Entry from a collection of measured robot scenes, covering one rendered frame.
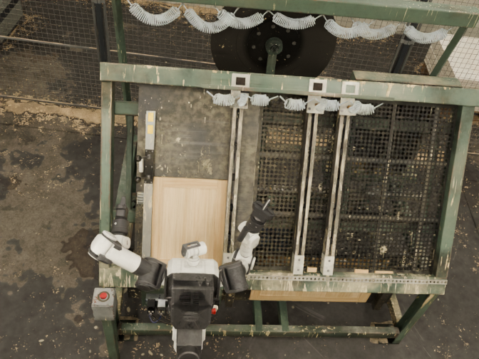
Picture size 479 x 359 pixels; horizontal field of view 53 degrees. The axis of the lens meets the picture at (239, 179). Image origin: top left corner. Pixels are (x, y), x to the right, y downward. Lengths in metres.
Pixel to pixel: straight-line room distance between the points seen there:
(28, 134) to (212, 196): 2.84
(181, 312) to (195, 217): 0.70
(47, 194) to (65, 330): 1.37
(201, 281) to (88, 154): 2.85
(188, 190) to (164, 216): 0.22
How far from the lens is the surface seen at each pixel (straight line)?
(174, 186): 2.87
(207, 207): 2.90
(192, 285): 2.36
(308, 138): 2.85
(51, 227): 4.44
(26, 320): 4.00
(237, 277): 2.48
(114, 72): 2.75
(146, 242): 2.95
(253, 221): 2.47
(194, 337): 2.60
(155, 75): 2.72
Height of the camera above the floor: 3.44
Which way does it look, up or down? 46 degrees down
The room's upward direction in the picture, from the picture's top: 9 degrees clockwise
